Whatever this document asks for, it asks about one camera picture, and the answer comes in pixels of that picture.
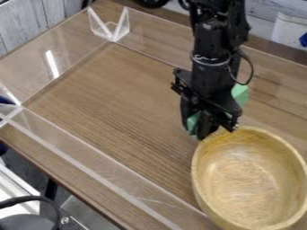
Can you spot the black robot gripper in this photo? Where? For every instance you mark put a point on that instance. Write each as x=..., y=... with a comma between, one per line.
x=205, y=89

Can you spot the green rectangular block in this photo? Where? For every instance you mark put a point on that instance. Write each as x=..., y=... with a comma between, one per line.
x=239, y=93

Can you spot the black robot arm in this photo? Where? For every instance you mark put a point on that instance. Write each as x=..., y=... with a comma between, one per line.
x=221, y=30

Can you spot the brown wooden bowl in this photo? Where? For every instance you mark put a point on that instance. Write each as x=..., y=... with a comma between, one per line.
x=250, y=180

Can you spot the white cylindrical container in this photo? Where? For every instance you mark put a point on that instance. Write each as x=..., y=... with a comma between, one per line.
x=290, y=31

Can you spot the black table leg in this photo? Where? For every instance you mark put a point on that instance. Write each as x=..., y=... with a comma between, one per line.
x=51, y=189

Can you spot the grey metal plate with screw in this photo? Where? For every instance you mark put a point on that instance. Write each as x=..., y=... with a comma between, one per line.
x=81, y=217

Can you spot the blue object at left edge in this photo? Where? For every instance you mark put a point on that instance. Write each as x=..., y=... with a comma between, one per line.
x=4, y=100

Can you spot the clear acrylic corner bracket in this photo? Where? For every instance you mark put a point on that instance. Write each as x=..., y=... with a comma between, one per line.
x=111, y=31

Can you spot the clear acrylic front wall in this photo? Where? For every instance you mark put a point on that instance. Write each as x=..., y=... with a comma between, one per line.
x=113, y=144

